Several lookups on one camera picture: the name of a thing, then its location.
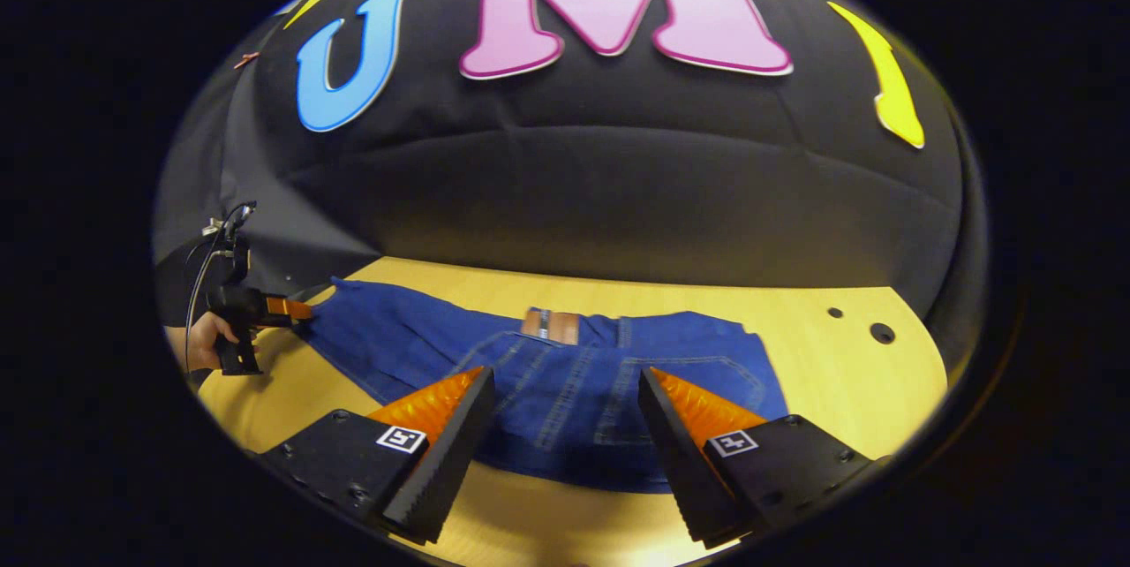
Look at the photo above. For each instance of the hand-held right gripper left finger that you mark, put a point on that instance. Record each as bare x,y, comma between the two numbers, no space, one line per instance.
441,461

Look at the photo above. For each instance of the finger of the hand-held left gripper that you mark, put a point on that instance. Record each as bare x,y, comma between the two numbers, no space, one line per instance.
287,307

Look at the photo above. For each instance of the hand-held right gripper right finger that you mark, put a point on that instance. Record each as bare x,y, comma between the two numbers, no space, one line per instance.
680,461

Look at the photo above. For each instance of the blue denim jeans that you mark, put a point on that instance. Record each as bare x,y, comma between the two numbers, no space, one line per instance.
565,390

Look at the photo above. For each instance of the small silver clip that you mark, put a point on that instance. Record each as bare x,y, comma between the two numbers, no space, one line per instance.
212,228

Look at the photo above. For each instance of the small red clip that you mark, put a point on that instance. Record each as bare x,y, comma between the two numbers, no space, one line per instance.
247,60

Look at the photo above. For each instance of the black backdrop cloth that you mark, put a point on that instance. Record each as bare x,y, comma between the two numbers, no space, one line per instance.
618,178

